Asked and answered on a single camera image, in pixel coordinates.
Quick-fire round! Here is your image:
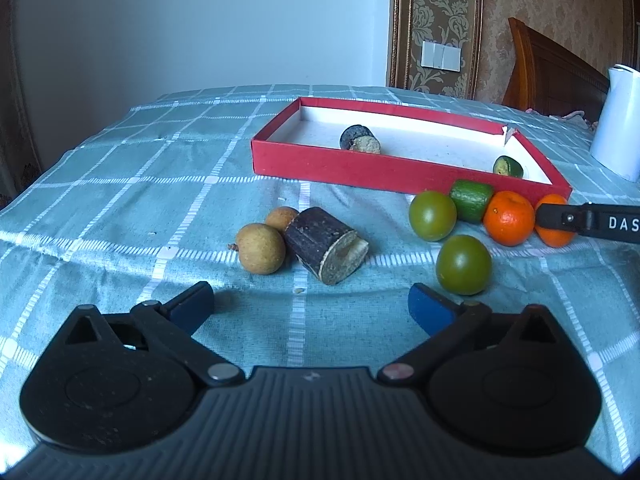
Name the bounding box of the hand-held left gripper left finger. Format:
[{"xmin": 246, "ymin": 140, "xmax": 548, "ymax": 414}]
[{"xmin": 60, "ymin": 281, "xmax": 247, "ymax": 387}]

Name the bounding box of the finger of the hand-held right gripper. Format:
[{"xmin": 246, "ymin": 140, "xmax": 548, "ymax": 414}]
[{"xmin": 535, "ymin": 201, "xmax": 640, "ymax": 246}]

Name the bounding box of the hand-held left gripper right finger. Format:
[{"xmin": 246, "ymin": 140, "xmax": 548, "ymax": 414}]
[{"xmin": 376, "ymin": 282, "xmax": 568, "ymax": 387}]

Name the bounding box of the orange mandarin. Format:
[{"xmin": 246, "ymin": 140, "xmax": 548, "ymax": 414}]
[
  {"xmin": 534, "ymin": 193, "xmax": 576, "ymax": 248},
  {"xmin": 482, "ymin": 190, "xmax": 537, "ymax": 247}
]

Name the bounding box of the green tomato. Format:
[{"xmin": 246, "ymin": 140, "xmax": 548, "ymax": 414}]
[
  {"xmin": 408, "ymin": 190, "xmax": 458, "ymax": 241},
  {"xmin": 435, "ymin": 235, "xmax": 493, "ymax": 295}
]

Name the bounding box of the brown longan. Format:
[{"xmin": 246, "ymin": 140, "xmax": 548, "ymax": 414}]
[
  {"xmin": 228, "ymin": 223, "xmax": 287, "ymax": 275},
  {"xmin": 264, "ymin": 206, "xmax": 299, "ymax": 233}
]

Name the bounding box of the green cucumber piece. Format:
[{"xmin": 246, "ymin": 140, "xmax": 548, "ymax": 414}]
[
  {"xmin": 493, "ymin": 156, "xmax": 524, "ymax": 179},
  {"xmin": 450, "ymin": 179, "xmax": 495, "ymax": 224}
]

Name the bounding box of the dark sugarcane piece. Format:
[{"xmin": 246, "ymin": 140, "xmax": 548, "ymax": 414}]
[
  {"xmin": 284, "ymin": 206, "xmax": 370, "ymax": 286},
  {"xmin": 339, "ymin": 124, "xmax": 382, "ymax": 155}
]

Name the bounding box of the red cardboard box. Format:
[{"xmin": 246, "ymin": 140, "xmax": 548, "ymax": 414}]
[{"xmin": 251, "ymin": 96, "xmax": 573, "ymax": 206}]

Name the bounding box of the white kettle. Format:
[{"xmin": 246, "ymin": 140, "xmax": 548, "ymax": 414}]
[{"xmin": 590, "ymin": 64, "xmax": 640, "ymax": 183}]

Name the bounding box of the pink cloth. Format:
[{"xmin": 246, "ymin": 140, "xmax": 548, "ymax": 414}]
[{"xmin": 525, "ymin": 107, "xmax": 601, "ymax": 132}]

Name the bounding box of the teal checked tablecloth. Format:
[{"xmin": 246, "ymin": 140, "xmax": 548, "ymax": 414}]
[{"xmin": 0, "ymin": 84, "xmax": 640, "ymax": 466}]

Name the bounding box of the wooden headboard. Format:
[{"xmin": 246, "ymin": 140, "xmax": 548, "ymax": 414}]
[{"xmin": 502, "ymin": 16, "xmax": 611, "ymax": 122}]

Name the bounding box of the wooden framed wallpaper panel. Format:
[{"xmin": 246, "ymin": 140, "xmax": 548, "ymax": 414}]
[{"xmin": 387, "ymin": 0, "xmax": 484, "ymax": 101}]

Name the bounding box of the white light switch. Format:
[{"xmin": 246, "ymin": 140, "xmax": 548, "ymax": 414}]
[{"xmin": 421, "ymin": 41, "xmax": 463, "ymax": 72}]

